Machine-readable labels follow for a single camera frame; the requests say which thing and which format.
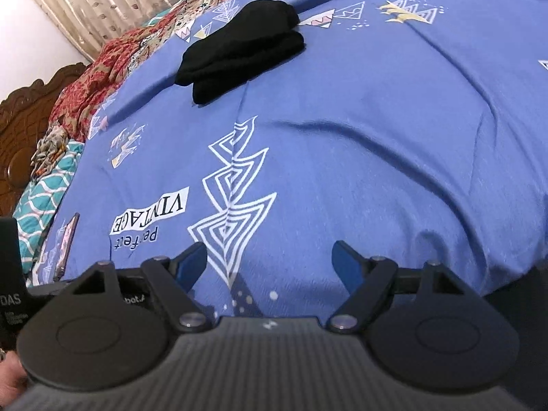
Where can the red patterned quilt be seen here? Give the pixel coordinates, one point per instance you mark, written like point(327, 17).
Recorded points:
point(85, 85)

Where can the black pants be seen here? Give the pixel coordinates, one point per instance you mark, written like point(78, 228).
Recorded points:
point(239, 51)

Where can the blue printed bedsheet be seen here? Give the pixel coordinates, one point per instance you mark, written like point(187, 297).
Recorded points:
point(364, 137)

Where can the beige leaf print curtain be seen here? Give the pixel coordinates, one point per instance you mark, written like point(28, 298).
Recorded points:
point(107, 0)

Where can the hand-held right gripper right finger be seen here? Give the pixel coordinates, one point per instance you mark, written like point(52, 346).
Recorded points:
point(346, 265)

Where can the carved wooden headboard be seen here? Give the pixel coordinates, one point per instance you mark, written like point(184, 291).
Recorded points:
point(21, 137)

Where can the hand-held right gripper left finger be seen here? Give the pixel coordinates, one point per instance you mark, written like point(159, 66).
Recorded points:
point(192, 265)

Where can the smartphone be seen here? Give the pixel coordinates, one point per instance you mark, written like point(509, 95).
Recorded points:
point(67, 244)

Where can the teal patterned cloth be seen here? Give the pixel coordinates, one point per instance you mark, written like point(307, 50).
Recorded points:
point(38, 205)

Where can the person's left hand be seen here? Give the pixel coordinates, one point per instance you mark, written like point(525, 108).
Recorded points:
point(10, 376)

